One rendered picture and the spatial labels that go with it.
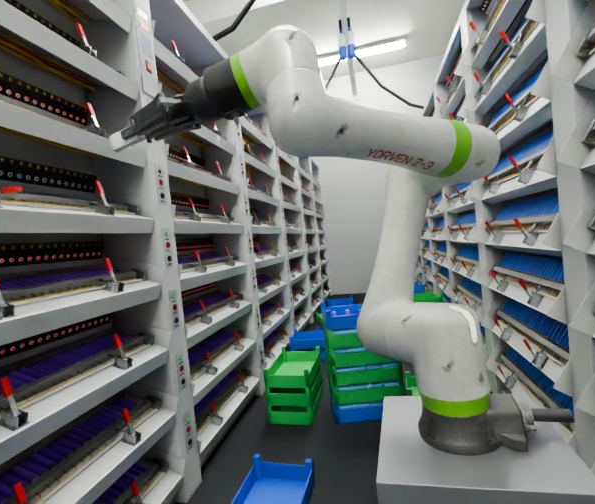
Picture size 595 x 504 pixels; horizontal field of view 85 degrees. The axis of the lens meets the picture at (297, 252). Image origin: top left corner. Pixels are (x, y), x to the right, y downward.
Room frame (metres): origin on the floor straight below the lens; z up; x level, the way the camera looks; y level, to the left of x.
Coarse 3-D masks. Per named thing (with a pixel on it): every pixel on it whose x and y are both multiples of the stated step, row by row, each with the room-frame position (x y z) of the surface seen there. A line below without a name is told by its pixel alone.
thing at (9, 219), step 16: (48, 192) 0.86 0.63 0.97; (64, 192) 0.91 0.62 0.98; (80, 192) 0.95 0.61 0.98; (0, 208) 0.59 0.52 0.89; (16, 208) 0.63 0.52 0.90; (32, 208) 0.67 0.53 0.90; (128, 208) 0.99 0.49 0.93; (144, 208) 1.00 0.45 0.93; (0, 224) 0.59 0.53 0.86; (16, 224) 0.62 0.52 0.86; (32, 224) 0.65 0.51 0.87; (48, 224) 0.68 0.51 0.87; (64, 224) 0.71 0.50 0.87; (80, 224) 0.75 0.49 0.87; (96, 224) 0.80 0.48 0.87; (112, 224) 0.84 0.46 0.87; (128, 224) 0.90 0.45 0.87; (144, 224) 0.96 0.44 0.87
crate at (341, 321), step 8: (352, 304) 1.55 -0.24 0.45; (360, 304) 1.55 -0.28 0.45; (328, 312) 1.35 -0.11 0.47; (336, 312) 1.55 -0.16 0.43; (344, 312) 1.55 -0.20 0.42; (352, 312) 1.55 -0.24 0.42; (328, 320) 1.35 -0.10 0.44; (336, 320) 1.35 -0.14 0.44; (344, 320) 1.35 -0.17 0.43; (352, 320) 1.35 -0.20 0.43; (328, 328) 1.35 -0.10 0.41; (336, 328) 1.35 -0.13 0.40; (344, 328) 1.35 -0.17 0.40
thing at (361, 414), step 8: (336, 408) 1.35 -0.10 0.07; (360, 408) 1.35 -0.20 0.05; (368, 408) 1.35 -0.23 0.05; (376, 408) 1.35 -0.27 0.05; (336, 416) 1.35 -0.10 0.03; (344, 416) 1.35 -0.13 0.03; (352, 416) 1.35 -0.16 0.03; (360, 416) 1.35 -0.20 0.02; (368, 416) 1.35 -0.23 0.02; (376, 416) 1.35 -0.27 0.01
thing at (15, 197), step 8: (8, 200) 0.66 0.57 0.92; (16, 200) 0.68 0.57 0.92; (24, 200) 0.69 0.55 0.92; (32, 200) 0.71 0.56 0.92; (40, 200) 0.73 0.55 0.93; (48, 200) 0.75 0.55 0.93; (56, 200) 0.76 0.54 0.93; (64, 200) 0.78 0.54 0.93; (72, 200) 0.80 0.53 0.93; (80, 200) 0.83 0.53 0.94; (88, 208) 0.85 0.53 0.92; (120, 208) 0.96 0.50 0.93
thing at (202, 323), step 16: (192, 288) 1.46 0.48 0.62; (208, 288) 1.61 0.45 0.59; (224, 288) 1.71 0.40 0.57; (192, 304) 1.40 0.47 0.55; (208, 304) 1.43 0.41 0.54; (224, 304) 1.51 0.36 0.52; (240, 304) 1.60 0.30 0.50; (192, 320) 1.26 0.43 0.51; (208, 320) 1.26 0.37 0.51; (224, 320) 1.37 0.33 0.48; (192, 336) 1.13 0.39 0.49
